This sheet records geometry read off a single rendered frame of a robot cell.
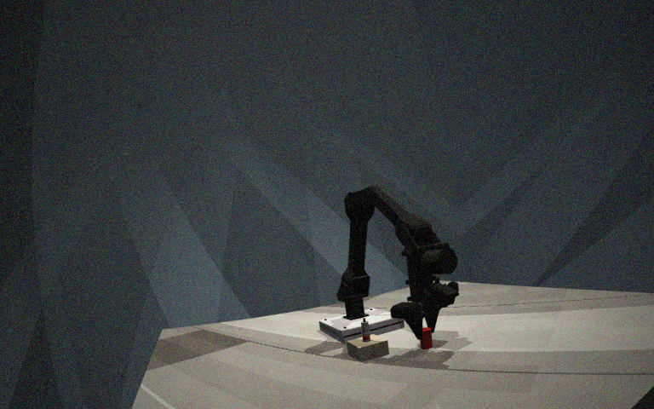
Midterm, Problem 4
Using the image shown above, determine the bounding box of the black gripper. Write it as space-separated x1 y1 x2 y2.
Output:
390 274 442 340

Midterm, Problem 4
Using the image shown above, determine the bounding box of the red translucent cylinder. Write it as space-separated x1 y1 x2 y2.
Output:
420 327 433 349

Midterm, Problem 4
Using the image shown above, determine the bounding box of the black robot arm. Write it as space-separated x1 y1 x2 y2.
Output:
337 185 459 320

